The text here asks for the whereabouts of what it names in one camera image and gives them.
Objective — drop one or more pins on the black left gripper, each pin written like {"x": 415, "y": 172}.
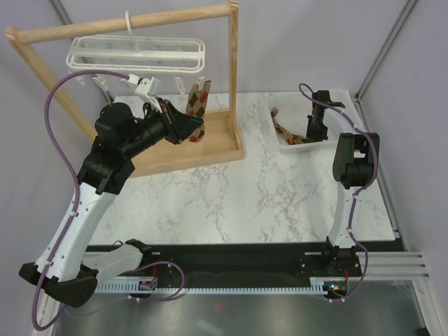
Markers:
{"x": 178, "y": 124}

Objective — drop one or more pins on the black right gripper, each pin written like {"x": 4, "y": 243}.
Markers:
{"x": 313, "y": 137}

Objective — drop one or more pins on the argyle sock beige orange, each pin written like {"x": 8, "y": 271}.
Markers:
{"x": 196, "y": 106}

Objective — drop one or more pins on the white plastic clip hanger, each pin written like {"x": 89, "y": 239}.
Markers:
{"x": 131, "y": 54}

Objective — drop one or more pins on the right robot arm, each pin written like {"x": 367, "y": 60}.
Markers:
{"x": 355, "y": 169}

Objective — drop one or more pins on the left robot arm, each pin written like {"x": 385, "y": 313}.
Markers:
{"x": 61, "y": 271}

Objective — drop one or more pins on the wooden hanger stand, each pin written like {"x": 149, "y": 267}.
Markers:
{"x": 222, "y": 142}

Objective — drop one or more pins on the white perforated plastic basket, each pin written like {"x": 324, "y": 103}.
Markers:
{"x": 297, "y": 114}

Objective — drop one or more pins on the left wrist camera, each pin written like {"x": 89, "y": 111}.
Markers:
{"x": 145, "y": 88}

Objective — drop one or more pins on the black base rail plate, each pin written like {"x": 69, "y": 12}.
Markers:
{"x": 234, "y": 264}

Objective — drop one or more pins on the white cable duct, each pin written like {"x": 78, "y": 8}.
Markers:
{"x": 143, "y": 285}

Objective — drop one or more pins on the aluminium frame post right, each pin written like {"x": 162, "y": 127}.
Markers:
{"x": 386, "y": 47}

